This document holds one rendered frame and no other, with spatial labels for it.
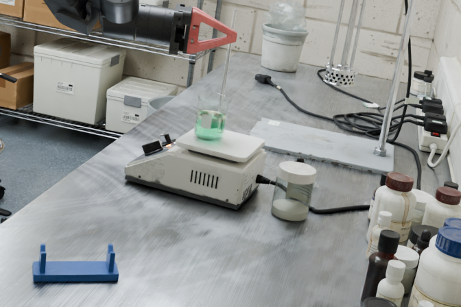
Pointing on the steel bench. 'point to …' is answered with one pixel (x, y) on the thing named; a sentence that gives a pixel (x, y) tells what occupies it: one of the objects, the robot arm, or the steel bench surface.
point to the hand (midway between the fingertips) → (231, 35)
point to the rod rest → (75, 268)
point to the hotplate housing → (200, 175)
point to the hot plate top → (238, 152)
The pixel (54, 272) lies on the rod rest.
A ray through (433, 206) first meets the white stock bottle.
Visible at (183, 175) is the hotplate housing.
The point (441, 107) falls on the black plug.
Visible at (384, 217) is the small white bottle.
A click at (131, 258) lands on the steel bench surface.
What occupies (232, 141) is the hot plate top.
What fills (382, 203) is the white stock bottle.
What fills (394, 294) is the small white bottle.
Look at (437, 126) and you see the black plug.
